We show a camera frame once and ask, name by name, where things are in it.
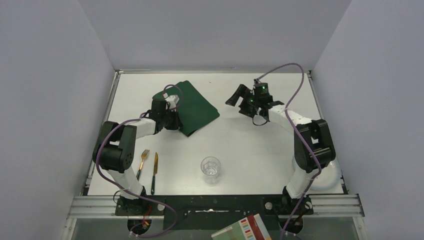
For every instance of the white plate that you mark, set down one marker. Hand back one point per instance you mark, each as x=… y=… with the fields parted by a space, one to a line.
x=328 y=178

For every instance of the green placemat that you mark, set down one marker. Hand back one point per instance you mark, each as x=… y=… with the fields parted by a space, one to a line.
x=195 y=112

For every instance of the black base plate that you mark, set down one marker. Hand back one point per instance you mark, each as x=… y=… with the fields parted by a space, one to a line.
x=213 y=212

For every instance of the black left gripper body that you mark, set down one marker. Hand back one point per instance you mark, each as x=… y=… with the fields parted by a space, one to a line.
x=172 y=120

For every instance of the gold fork black handle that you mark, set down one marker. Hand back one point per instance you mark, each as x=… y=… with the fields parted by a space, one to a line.
x=143 y=156

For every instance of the aluminium frame rail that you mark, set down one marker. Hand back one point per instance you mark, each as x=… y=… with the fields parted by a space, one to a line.
x=315 y=205

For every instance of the colourful booklet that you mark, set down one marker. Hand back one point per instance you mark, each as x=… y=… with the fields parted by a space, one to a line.
x=251 y=227

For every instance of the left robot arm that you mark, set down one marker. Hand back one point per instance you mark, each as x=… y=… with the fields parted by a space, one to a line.
x=114 y=150

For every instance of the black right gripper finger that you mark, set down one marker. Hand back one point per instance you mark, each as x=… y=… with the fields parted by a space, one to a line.
x=239 y=93
x=246 y=106

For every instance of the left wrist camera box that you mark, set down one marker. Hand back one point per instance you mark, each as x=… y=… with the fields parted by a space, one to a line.
x=172 y=101

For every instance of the gold knife black handle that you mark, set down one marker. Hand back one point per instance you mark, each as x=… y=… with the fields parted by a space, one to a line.
x=155 y=171

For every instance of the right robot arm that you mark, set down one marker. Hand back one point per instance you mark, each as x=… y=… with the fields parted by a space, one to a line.
x=312 y=141

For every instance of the clear plastic cup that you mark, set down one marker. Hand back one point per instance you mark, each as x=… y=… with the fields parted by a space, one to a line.
x=211 y=169

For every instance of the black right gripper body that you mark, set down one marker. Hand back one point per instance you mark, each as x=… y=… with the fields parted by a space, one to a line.
x=247 y=105

